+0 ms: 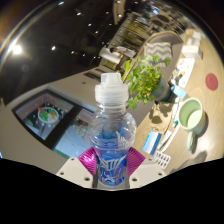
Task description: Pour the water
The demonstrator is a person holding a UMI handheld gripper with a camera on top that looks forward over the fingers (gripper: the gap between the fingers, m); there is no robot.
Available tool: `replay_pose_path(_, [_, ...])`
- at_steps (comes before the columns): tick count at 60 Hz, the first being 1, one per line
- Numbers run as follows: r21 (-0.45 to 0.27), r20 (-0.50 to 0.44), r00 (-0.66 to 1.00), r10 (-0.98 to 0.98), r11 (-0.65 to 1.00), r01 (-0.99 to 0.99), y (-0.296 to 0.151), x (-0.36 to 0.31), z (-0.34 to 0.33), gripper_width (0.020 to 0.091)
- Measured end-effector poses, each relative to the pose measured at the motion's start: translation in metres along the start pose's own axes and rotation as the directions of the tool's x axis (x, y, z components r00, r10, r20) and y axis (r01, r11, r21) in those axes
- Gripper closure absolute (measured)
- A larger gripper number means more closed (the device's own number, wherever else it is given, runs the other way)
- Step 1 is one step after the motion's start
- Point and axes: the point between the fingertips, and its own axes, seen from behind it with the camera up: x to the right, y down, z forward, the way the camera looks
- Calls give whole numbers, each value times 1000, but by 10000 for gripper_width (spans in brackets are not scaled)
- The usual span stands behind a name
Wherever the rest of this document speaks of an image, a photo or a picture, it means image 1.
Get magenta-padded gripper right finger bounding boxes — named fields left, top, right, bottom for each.
left=126, top=147, right=168, bottom=189

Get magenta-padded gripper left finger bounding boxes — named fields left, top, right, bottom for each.
left=55, top=147, right=98, bottom=188

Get clear bottle with blue label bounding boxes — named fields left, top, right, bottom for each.
left=89, top=72, right=138, bottom=188

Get silver blister pack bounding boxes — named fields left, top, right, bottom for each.
left=153, top=150, right=172, bottom=170

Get small blue white box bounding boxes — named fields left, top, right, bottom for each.
left=142, top=130, right=163, bottom=156

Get dark-framed window with decals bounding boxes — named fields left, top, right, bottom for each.
left=12, top=88, right=101, bottom=159

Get pale green mug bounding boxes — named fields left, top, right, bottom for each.
left=178, top=97, right=208, bottom=153

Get potted green plant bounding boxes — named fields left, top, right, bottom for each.
left=121, top=54, right=173, bottom=110

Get curved grey sofa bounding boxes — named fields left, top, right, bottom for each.
left=134, top=30, right=185, bottom=103

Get printed paper leaflets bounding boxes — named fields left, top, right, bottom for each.
left=174, top=58, right=196, bottom=89

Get flat round red coaster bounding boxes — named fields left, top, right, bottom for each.
left=204, top=73, right=219, bottom=91

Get grey white chevron pillow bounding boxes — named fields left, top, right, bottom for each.
left=143, top=41, right=173, bottom=64

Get group of ceiling lights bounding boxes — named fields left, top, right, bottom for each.
left=9, top=0, right=123, bottom=56

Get group of dining chairs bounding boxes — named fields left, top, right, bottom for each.
left=146, top=11, right=174, bottom=28

